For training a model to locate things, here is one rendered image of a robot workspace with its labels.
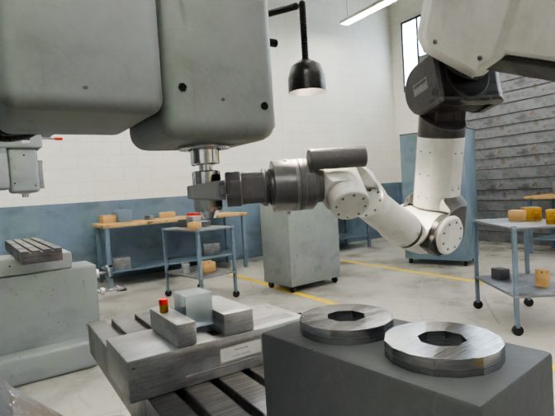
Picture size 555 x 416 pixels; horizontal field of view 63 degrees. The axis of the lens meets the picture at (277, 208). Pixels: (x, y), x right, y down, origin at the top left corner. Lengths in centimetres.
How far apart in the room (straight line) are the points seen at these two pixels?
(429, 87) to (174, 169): 692
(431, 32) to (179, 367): 68
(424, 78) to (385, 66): 986
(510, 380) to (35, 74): 55
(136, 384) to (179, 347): 8
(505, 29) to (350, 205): 33
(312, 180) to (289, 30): 860
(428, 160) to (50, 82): 66
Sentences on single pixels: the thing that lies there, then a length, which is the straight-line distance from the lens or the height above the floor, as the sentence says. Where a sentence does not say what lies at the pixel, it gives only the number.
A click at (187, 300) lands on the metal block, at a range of 84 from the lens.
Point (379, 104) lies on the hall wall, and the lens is 1042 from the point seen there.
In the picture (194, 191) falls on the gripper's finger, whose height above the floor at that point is 124.
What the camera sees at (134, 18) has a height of 146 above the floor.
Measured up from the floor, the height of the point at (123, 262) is 33.
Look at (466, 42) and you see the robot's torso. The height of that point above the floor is 143.
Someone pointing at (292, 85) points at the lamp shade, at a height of 142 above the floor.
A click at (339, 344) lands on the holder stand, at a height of 109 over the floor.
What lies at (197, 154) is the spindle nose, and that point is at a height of 129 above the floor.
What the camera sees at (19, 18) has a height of 144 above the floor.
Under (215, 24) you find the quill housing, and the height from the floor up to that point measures 147.
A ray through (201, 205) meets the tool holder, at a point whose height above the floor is 121.
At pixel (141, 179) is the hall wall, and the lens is 748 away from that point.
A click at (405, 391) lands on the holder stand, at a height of 109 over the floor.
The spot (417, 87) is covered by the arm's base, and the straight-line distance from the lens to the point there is 92.
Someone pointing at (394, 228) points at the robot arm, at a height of 115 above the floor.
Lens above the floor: 123
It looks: 3 degrees down
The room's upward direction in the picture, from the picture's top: 4 degrees counter-clockwise
